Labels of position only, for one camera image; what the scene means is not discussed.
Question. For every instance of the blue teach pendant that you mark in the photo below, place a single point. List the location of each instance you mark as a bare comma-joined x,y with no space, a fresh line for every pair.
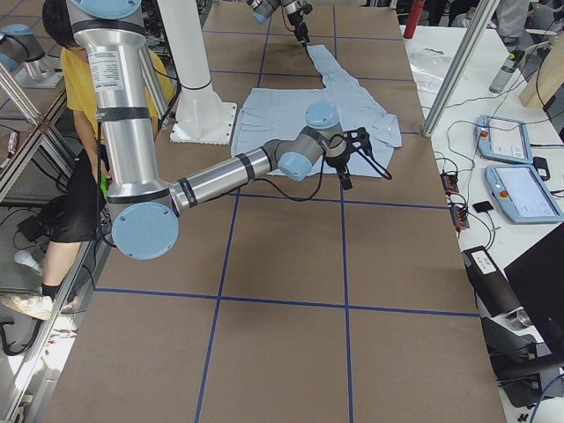
521,194
503,139

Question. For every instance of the black monitor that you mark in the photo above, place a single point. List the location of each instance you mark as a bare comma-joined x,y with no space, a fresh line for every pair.
536,278

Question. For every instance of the white camera pole base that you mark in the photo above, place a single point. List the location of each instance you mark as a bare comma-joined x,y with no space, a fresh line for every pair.
201,115

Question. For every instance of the red bottle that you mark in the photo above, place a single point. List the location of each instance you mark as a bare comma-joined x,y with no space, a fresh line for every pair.
413,18

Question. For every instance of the upper blue teach pendant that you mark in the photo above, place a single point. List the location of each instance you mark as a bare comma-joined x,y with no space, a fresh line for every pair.
503,139

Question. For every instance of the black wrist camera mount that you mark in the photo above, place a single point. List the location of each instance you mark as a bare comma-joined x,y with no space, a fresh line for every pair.
358,141

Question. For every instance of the light blue button shirt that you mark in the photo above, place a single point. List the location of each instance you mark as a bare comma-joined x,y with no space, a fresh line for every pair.
281,114

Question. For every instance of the clear water bottle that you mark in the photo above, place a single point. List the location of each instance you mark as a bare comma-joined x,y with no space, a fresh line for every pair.
506,71

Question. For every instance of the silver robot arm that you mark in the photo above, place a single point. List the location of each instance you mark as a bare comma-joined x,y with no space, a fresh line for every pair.
264,9
144,209

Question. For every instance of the lower blue teach pendant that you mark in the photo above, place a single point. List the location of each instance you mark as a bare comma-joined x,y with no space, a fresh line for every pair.
521,194

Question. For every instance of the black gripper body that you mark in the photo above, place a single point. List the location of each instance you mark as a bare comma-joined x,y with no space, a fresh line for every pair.
335,161
295,18

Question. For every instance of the aluminium frame post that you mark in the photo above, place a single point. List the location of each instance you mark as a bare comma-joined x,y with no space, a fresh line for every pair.
469,42

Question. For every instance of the person in yellow shirt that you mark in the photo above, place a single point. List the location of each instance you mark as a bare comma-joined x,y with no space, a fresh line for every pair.
91,176

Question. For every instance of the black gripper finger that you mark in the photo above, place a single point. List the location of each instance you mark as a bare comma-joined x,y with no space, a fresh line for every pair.
301,33
345,180

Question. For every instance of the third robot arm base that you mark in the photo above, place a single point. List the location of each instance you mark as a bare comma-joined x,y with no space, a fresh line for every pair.
26,60

